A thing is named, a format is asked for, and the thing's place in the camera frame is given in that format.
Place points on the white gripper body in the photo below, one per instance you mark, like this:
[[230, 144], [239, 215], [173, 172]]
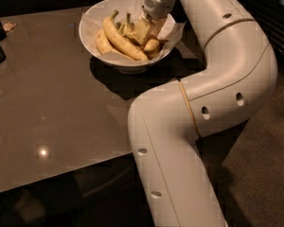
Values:
[[157, 6]]

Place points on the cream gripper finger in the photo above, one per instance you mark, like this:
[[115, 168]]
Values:
[[157, 26], [143, 29]]

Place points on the curved spotted yellow banana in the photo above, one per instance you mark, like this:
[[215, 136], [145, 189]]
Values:
[[152, 46]]

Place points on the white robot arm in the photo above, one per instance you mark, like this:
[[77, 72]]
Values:
[[165, 123]]

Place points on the long yellow banana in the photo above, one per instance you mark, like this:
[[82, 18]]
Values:
[[118, 37]]

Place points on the white ceramic bowl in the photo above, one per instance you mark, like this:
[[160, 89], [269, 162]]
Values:
[[129, 67]]

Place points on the left yellow banana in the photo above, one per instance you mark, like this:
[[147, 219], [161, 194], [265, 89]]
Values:
[[103, 44]]

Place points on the dark radiator grille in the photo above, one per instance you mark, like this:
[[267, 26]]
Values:
[[274, 22]]

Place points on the small crumpled wrapper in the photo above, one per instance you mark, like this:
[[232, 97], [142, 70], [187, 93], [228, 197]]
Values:
[[9, 26]]

